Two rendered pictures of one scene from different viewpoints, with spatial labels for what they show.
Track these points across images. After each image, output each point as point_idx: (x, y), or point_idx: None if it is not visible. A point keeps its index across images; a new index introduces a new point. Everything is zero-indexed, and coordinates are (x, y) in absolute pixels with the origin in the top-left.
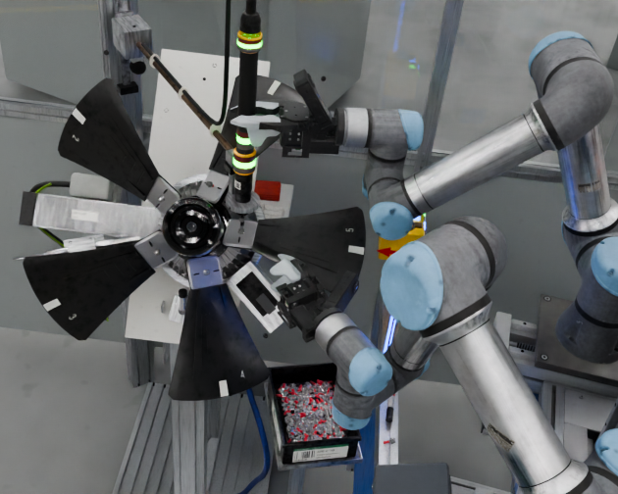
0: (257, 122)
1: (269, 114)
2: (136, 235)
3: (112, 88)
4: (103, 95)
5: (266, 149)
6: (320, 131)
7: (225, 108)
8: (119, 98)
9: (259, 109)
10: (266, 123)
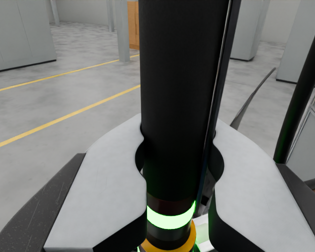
0: (91, 146)
1: (209, 219)
2: (203, 213)
3: (265, 77)
4: (260, 83)
5: None
6: None
7: (277, 151)
8: (258, 87)
9: (221, 171)
10: (67, 170)
